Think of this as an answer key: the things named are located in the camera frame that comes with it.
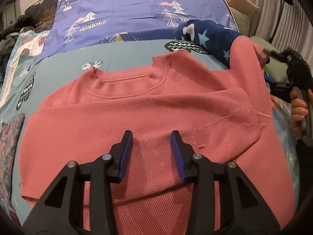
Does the coral pink knit sweater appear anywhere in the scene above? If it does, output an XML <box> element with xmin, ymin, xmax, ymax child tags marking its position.
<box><xmin>18</xmin><ymin>35</ymin><xmax>296</xmax><ymax>235</ymax></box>

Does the dark clothes pile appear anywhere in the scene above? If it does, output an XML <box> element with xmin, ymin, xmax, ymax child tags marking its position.
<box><xmin>1</xmin><ymin>15</ymin><xmax>36</xmax><ymax>83</ymax></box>

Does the person's right hand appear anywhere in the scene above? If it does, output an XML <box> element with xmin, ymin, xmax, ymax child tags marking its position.
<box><xmin>289</xmin><ymin>90</ymin><xmax>309</xmax><ymax>138</ymax></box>

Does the near green pillow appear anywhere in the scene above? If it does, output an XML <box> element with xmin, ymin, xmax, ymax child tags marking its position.
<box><xmin>250</xmin><ymin>36</ymin><xmax>288</xmax><ymax>82</ymax></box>

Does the green pillow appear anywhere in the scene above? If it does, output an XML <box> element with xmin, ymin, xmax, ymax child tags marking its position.
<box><xmin>230</xmin><ymin>7</ymin><xmax>250</xmax><ymax>36</ymax></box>
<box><xmin>250</xmin><ymin>36</ymin><xmax>288</xmax><ymax>82</ymax></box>

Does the grey pleated curtain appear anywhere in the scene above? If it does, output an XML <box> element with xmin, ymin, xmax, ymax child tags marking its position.
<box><xmin>249</xmin><ymin>0</ymin><xmax>312</xmax><ymax>61</ymax></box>

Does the black floor lamp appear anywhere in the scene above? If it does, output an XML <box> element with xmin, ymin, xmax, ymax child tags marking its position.
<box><xmin>268</xmin><ymin>0</ymin><xmax>293</xmax><ymax>43</ymax></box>

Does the far green pillow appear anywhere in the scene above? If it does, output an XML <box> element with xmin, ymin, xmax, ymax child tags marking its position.
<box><xmin>230</xmin><ymin>7</ymin><xmax>250</xmax><ymax>36</ymax></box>

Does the navy star fleece garment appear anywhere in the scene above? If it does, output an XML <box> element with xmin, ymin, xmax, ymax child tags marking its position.
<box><xmin>173</xmin><ymin>20</ymin><xmax>242</xmax><ymax>67</ymax></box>

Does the beige pink pillow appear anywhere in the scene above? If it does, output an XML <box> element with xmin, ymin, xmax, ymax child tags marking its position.
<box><xmin>226</xmin><ymin>0</ymin><xmax>259</xmax><ymax>16</ymax></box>

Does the folded floral grey garment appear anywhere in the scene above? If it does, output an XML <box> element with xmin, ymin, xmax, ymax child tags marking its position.
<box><xmin>0</xmin><ymin>114</ymin><xmax>25</xmax><ymax>211</ymax></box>

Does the purple tree print sheet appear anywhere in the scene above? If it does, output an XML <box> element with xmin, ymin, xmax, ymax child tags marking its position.
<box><xmin>36</xmin><ymin>0</ymin><xmax>238</xmax><ymax>62</ymax></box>

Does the dark brown headboard blanket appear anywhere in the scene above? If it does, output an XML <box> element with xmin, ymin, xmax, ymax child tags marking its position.
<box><xmin>24</xmin><ymin>0</ymin><xmax>58</xmax><ymax>33</ymax></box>

